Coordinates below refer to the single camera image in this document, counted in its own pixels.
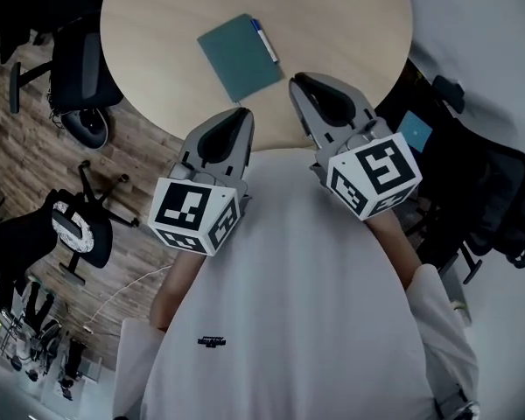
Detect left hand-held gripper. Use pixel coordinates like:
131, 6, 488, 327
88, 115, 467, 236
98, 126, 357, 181
147, 107, 256, 258

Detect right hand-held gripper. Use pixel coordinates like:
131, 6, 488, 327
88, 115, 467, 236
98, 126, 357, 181
288, 71, 423, 222

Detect white marker pen blue cap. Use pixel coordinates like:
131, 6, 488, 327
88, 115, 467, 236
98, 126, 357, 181
250, 17, 280, 65

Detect grey-blue notebook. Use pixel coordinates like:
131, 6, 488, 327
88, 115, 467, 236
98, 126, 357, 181
196, 13, 285, 104

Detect person's right forearm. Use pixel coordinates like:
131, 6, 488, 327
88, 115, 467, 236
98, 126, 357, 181
365, 207, 424, 291

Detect person's left forearm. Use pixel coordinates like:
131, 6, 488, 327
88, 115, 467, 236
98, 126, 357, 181
150, 249, 202, 334

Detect round beige table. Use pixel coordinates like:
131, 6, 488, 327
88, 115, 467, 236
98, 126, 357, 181
99, 0, 414, 152

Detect black mesh-back office chair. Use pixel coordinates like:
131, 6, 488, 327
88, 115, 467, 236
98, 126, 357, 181
375, 59, 525, 284

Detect blue square paper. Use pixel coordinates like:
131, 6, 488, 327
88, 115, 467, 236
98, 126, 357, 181
395, 110, 434, 153

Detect grey round device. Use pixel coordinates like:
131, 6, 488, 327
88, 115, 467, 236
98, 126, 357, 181
60, 107, 111, 151

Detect person's white shirt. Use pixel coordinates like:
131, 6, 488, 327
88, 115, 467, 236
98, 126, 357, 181
112, 149, 480, 420

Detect black chair with patterned cushion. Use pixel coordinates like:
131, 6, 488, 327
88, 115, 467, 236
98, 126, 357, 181
0, 159, 141, 286

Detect thin white floor cable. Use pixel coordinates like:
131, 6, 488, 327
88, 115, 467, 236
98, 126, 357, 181
85, 263, 172, 333

